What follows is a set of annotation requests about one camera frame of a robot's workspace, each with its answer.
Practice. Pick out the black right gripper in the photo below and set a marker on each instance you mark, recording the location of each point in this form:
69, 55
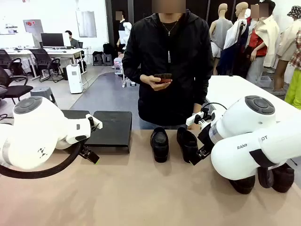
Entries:
205, 139

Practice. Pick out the black leather dress shoe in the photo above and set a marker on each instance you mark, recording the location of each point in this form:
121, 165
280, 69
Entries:
283, 179
242, 186

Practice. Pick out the red shoe brush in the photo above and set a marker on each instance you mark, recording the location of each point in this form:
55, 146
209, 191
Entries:
163, 77

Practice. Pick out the person's left forearm black sleeve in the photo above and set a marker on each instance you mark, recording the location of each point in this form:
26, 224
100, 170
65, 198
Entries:
204, 91

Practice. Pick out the person's right forearm black sleeve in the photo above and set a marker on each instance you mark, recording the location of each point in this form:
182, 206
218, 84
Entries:
131, 73

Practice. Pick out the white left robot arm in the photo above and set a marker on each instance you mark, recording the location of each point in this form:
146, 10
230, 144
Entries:
35, 131

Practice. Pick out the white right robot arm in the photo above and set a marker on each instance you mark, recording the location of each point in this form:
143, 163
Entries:
247, 150

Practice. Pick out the black shoe stand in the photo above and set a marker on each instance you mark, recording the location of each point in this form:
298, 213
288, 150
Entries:
75, 114
113, 131

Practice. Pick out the person's left hand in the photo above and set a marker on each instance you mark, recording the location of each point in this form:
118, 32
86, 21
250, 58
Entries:
197, 108

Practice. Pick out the person's right hand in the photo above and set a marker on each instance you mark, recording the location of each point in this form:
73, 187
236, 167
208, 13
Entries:
152, 83

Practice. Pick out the black chunky loafer grey insole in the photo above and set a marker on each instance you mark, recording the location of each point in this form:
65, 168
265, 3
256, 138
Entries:
160, 148

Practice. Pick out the person in black jacket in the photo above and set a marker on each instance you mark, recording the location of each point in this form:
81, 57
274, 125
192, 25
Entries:
174, 99

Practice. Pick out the white side table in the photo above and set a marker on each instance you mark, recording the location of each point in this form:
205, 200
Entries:
230, 94

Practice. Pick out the white air purifier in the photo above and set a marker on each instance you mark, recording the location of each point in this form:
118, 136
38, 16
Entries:
74, 80

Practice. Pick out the grey plastic stool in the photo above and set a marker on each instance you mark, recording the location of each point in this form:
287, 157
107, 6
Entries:
42, 90

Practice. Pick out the translucent storage box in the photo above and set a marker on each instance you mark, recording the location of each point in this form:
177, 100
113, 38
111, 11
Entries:
118, 66

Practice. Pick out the dark stool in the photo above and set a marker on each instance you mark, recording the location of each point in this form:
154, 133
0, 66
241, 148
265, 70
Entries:
97, 57
108, 58

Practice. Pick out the black office chair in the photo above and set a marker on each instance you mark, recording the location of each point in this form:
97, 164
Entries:
7, 58
41, 58
14, 90

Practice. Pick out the grey plastic basket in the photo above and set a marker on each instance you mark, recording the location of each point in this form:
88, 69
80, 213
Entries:
264, 81

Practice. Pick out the white jacket zipper pull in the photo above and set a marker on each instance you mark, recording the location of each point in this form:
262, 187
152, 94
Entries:
169, 56

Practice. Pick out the black bag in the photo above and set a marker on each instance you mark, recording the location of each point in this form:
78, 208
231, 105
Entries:
108, 49

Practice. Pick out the white office desk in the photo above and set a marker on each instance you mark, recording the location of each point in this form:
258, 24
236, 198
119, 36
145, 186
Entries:
58, 52

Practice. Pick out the seated person at desk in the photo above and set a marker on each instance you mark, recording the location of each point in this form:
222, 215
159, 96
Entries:
74, 42

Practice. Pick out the neon green trousers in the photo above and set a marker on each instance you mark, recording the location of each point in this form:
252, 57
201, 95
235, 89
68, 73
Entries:
294, 91

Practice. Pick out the white monitor back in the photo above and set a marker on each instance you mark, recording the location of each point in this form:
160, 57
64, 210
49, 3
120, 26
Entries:
66, 40

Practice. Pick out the black computer monitor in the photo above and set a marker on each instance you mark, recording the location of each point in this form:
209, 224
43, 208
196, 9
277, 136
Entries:
51, 40

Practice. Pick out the mannequin in white navy jacket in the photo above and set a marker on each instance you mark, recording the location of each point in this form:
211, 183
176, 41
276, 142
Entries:
235, 35

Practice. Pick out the mannequin in grey tank top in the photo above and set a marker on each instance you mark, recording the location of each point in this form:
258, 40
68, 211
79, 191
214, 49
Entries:
221, 30

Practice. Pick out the standing person dark clothes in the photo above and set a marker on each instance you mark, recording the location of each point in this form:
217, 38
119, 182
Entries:
121, 26

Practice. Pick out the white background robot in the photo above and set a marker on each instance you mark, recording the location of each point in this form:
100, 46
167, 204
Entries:
127, 27

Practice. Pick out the grey panel with red signs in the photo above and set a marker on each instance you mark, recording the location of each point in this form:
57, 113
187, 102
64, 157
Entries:
35, 28

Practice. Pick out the mannequin red top cream jacket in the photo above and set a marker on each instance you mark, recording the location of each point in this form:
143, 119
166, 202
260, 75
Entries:
270, 35

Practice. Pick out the mannequin in beige jacket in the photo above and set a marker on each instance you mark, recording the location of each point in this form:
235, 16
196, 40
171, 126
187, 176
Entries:
289, 42

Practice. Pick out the patterned bucket hat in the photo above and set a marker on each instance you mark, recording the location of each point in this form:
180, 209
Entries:
295, 11

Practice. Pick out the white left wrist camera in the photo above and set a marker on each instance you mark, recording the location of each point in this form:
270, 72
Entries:
95, 122

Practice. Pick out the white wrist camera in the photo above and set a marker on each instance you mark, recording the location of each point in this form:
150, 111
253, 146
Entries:
194, 118
95, 122

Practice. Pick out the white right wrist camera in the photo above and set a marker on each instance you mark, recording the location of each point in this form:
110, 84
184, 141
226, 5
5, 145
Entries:
194, 118

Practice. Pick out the wall poster board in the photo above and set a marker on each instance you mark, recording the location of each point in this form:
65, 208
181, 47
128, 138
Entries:
86, 23

